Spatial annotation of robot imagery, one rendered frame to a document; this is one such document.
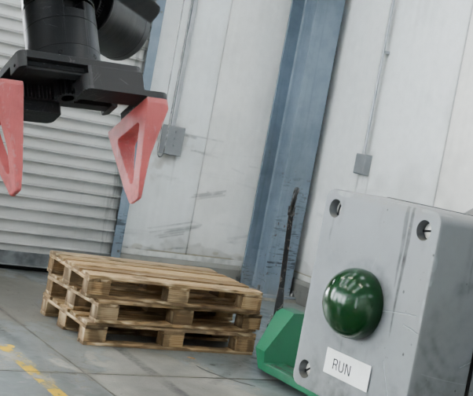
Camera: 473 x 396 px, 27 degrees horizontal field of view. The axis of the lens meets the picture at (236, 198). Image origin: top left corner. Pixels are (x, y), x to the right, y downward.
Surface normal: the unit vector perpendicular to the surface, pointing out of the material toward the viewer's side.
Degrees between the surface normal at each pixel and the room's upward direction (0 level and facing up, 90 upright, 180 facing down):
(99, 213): 87
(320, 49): 90
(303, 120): 90
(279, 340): 75
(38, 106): 62
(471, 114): 90
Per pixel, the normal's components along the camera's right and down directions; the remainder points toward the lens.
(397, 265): -0.84, -0.13
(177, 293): 0.45, 0.13
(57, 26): 0.02, -0.32
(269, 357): 0.54, -0.11
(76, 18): 0.51, -0.34
